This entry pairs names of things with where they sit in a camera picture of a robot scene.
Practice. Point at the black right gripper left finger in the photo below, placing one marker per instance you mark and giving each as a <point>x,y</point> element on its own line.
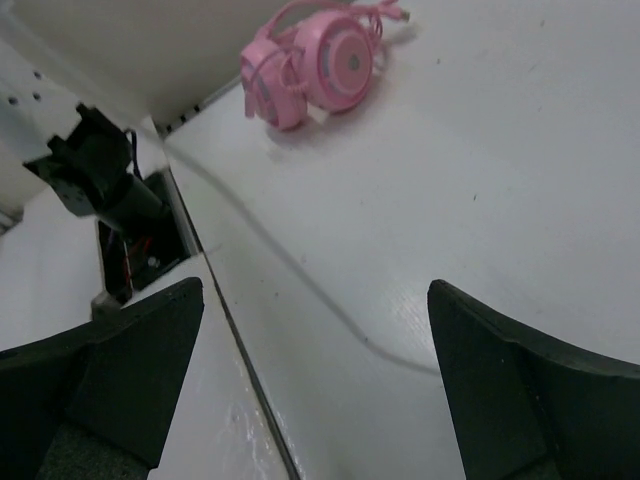
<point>97,401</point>

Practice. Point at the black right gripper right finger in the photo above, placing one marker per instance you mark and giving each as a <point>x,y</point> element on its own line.
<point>526,405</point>

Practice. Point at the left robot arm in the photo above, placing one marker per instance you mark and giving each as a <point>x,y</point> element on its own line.
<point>88,161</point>

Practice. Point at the pink headphones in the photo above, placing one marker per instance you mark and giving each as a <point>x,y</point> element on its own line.
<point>326,61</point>

